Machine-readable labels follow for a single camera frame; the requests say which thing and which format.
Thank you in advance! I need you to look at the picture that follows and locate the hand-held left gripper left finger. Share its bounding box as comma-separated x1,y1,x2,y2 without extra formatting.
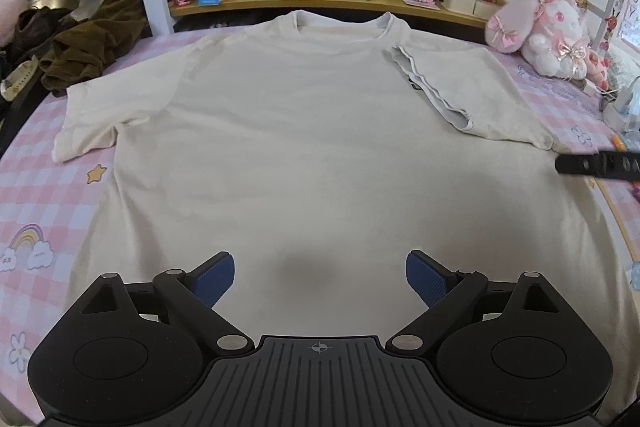
80,251,253,354

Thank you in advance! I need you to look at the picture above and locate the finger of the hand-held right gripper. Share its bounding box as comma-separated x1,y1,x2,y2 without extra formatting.
555,151,640,182

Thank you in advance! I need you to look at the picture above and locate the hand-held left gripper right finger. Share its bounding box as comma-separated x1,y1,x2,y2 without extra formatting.
386,249,561,353

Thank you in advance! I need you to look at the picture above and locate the cream t-shirt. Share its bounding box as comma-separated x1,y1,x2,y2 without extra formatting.
52,9,640,358

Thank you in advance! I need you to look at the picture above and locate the clear box on white base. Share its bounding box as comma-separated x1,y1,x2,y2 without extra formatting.
600,77,640,132

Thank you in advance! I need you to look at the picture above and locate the pink spotted plush toy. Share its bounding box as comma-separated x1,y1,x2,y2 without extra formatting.
582,49,611,90

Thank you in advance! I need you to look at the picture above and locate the white pink plush rabbit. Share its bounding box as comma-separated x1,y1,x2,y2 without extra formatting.
485,0,591,80

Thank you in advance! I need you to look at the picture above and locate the brown cloth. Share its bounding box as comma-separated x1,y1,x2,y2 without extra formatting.
40,0,148,98

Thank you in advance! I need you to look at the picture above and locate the cream woven belt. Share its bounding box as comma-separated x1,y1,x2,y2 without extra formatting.
0,57,38,100

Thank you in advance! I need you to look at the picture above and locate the pink plush cushion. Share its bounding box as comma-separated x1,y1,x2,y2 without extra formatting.
0,0,28,45

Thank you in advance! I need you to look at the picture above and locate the red cartoon wall sticker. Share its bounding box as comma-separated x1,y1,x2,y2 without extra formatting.
602,0,623,52

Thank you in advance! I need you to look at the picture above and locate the alphabet wall poster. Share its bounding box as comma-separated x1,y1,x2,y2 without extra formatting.
617,0,640,48

